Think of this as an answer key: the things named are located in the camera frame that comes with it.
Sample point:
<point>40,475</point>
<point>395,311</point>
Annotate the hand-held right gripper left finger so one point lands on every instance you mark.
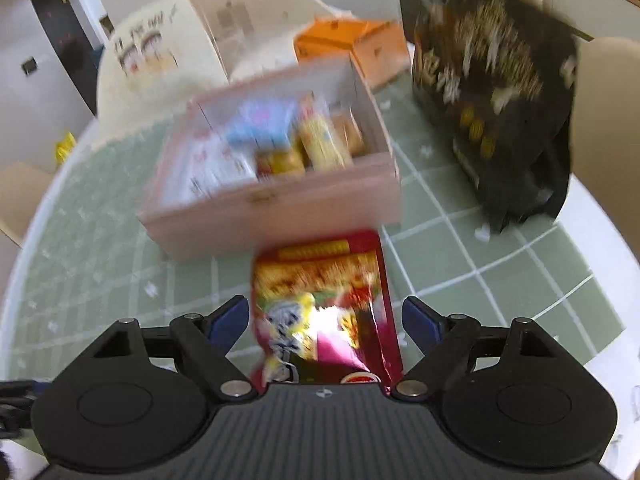
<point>227,321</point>

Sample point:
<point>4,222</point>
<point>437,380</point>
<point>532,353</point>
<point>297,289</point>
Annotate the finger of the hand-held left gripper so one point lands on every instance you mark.
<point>17,392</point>

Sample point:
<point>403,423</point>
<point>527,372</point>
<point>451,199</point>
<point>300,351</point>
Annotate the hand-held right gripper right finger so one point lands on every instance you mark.
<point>420,321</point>

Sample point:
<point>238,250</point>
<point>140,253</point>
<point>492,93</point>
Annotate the red printed snack packet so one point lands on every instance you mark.
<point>320,280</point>

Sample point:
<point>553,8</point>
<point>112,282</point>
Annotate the pink cardboard box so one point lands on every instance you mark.
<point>280,210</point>

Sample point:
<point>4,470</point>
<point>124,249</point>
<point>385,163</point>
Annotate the green checked tablecloth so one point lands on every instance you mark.
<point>450,260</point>

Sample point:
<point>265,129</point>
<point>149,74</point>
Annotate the white pink printed snack packet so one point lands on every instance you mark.
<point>215,160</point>

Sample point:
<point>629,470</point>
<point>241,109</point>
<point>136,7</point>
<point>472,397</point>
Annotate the orange yellow snack packet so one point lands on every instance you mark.
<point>280,162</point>

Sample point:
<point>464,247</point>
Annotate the bright yellow snack packet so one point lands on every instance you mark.
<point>322,142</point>

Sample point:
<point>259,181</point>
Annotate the blue white snack packet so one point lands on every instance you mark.
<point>260,120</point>

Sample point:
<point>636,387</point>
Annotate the black printed bag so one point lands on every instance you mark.
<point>490,110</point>

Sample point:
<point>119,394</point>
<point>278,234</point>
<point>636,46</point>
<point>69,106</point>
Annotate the yellow bag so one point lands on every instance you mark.
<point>65,147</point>

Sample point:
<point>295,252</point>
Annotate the orange cardboard box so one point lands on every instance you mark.
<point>370,45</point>

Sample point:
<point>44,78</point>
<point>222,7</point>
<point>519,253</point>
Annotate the cream cartoon printed bag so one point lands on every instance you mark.
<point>150,50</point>

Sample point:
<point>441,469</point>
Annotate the dark door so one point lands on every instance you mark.
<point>65,35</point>

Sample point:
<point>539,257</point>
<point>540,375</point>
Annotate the dark wall switch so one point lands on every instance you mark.
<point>30,66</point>

